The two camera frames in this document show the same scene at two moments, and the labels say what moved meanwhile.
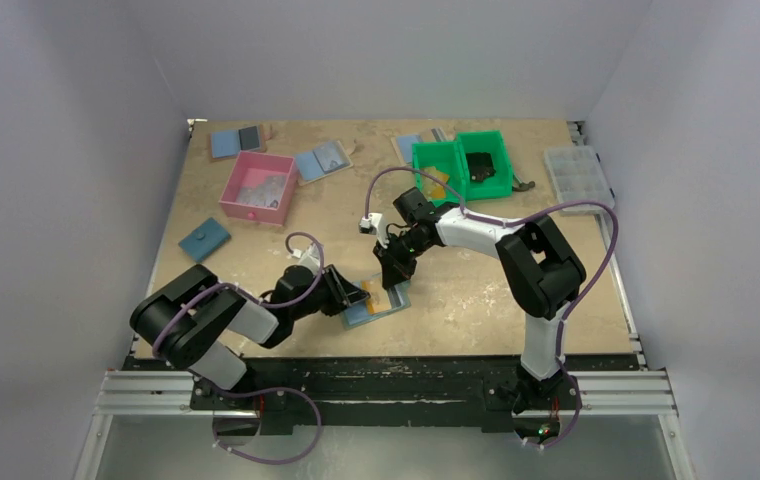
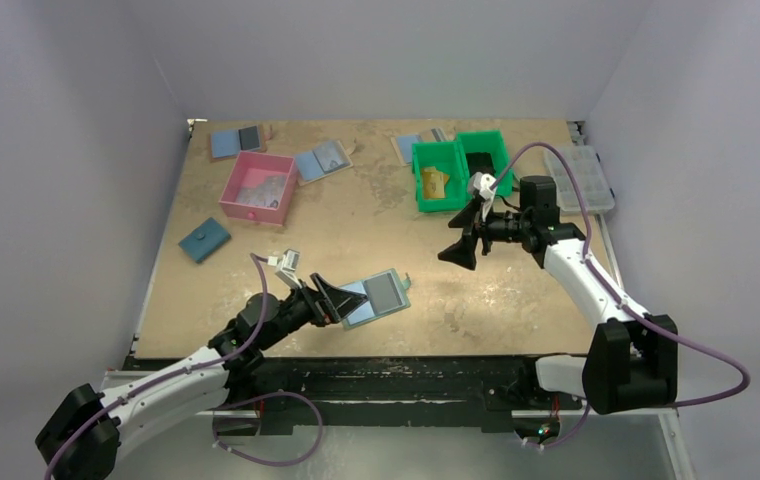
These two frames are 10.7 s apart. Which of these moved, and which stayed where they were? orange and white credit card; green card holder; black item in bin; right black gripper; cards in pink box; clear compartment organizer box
Moved: right black gripper; orange and white credit card
Stayed: clear compartment organizer box; cards in pink box; green card holder; black item in bin
